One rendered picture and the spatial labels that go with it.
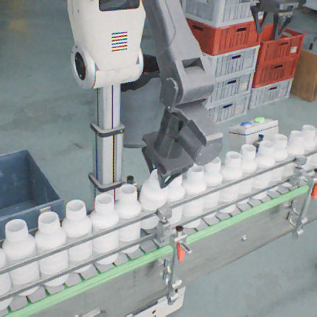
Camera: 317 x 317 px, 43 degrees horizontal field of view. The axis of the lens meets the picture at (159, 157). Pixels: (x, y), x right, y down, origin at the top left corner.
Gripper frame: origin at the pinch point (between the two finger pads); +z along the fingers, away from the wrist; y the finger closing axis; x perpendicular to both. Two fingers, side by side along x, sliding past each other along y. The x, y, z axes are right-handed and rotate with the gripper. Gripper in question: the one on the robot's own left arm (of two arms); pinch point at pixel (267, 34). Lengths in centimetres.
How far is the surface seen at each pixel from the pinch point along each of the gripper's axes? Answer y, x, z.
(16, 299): -18, 77, 40
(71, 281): -19, 66, 40
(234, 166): -17.9, 22.4, 25.1
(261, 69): 170, -196, 100
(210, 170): -16.5, 28.9, 25.0
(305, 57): 168, -253, 95
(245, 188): -18.1, 16.6, 33.8
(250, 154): -16.8, 16.4, 24.0
